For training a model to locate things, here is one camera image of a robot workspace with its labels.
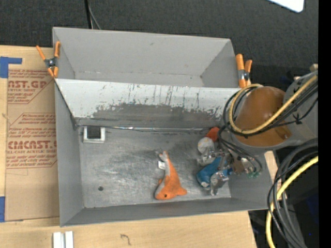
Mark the orange and grey toy fish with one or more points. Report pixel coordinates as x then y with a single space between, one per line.
170 182

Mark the blue toy figure orange hat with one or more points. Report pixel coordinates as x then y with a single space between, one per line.
207 174

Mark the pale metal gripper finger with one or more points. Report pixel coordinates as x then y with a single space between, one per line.
210 158
218 179

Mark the grey metal bin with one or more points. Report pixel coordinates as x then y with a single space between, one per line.
129 169

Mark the brown cardboard board red print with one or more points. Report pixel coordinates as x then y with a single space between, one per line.
31 185

